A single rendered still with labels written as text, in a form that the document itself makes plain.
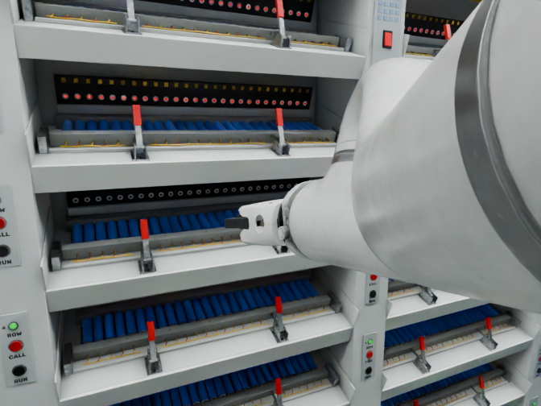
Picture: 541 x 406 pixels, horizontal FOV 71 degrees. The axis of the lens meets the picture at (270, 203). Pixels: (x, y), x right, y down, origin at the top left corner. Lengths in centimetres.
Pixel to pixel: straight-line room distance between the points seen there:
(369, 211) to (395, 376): 102
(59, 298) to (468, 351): 109
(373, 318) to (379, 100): 80
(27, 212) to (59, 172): 7
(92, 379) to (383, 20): 88
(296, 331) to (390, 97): 74
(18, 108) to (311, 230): 48
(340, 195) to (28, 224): 51
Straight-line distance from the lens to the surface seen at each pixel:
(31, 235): 69
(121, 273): 73
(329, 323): 94
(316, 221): 32
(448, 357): 128
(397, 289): 110
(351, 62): 83
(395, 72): 24
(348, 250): 29
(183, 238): 77
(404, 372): 118
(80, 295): 72
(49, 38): 68
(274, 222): 40
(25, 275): 71
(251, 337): 87
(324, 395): 105
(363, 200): 16
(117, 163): 67
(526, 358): 157
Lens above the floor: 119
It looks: 11 degrees down
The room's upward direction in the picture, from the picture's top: straight up
